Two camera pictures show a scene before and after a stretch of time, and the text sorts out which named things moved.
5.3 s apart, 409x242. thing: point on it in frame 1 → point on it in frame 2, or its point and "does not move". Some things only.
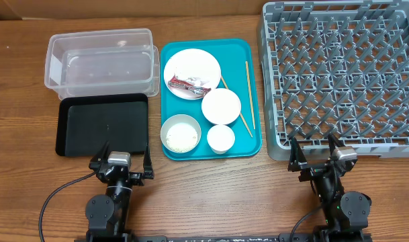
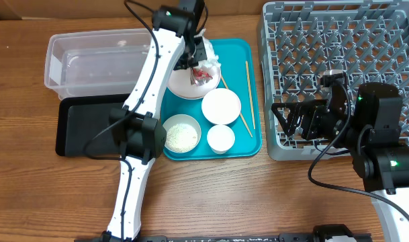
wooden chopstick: (250, 94) does not move
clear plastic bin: (103, 62) does not move
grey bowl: (180, 134) does not move
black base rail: (291, 237) does not move
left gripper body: (135, 179) → (193, 55)
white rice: (181, 137) does not move
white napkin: (197, 81) → (211, 64)
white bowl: (221, 106) does not move
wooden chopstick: (227, 87) does not move
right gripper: (296, 160) → (295, 119)
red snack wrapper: (199, 91) → (199, 77)
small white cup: (220, 138) does not move
